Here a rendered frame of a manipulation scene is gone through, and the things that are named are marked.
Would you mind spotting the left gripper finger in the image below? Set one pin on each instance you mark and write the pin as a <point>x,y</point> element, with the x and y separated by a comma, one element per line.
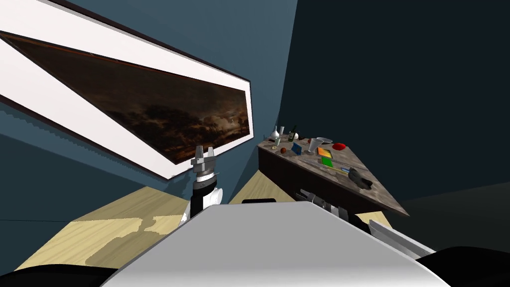
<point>199,152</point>
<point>210,153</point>

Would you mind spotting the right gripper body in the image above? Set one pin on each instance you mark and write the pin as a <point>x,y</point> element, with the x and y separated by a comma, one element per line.
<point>307,196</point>

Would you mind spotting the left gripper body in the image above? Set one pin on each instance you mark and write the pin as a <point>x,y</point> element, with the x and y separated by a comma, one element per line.
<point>204,164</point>

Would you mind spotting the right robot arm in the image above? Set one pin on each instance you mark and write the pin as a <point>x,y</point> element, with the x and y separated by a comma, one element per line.
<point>398,235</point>

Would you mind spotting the green book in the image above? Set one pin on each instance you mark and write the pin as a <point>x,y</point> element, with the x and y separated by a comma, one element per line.
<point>327,162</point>

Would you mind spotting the yellow and blue pen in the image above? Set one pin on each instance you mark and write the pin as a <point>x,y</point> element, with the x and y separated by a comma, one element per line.
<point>338,169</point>

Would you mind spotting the orange book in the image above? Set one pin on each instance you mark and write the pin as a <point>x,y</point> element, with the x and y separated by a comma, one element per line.
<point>324,152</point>

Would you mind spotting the white goblet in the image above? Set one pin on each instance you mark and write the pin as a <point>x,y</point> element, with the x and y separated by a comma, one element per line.
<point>314,144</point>

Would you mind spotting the dark grey lumpy object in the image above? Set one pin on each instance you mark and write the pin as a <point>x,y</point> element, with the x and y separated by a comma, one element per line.
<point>360,179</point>

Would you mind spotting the red bowl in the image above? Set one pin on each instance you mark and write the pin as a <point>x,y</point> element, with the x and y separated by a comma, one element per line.
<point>338,146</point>

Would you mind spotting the green bottle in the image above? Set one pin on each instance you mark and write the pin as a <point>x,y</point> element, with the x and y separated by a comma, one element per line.
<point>292,134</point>

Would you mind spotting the white vase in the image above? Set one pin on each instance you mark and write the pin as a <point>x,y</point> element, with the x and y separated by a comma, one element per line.
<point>275,133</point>

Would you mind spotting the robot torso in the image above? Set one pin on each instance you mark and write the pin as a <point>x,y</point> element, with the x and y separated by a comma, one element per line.
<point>259,247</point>

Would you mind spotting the dark wooden stone-top table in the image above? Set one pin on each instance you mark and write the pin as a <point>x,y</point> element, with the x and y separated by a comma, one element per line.
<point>378,195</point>

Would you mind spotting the dark landscape painting white frame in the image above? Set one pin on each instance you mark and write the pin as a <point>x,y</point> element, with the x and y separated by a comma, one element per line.
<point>131,95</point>

